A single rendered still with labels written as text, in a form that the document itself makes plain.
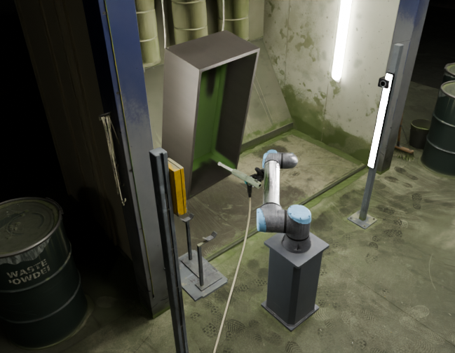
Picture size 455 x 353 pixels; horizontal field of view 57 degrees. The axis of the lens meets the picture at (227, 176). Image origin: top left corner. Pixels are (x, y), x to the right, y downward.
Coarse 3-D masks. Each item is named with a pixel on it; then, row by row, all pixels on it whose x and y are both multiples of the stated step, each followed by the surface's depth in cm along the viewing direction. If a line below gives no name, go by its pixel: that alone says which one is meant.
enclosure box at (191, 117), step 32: (224, 32) 317; (192, 64) 273; (224, 64) 338; (256, 64) 313; (192, 96) 286; (224, 96) 353; (192, 128) 302; (224, 128) 371; (192, 160) 322; (224, 160) 391; (192, 192) 357
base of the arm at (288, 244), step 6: (282, 240) 277; (288, 240) 270; (294, 240) 267; (300, 240) 266; (306, 240) 269; (288, 246) 270; (294, 246) 268; (300, 246) 268; (306, 246) 270; (294, 252) 270; (300, 252) 269
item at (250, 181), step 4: (220, 164) 377; (228, 168) 371; (232, 172) 367; (236, 172) 364; (240, 172) 364; (236, 176) 366; (240, 176) 361; (244, 176) 359; (248, 176) 359; (244, 180) 362; (248, 180) 356; (252, 180) 355; (256, 180) 352; (248, 184) 359; (252, 184) 354; (256, 184) 351; (248, 188) 363; (248, 192) 366; (248, 196) 369
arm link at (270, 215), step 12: (264, 156) 310; (276, 156) 310; (264, 168) 307; (276, 168) 301; (264, 180) 295; (276, 180) 292; (264, 192) 285; (276, 192) 283; (264, 204) 272; (276, 204) 271; (264, 216) 263; (276, 216) 262; (264, 228) 264; (276, 228) 263
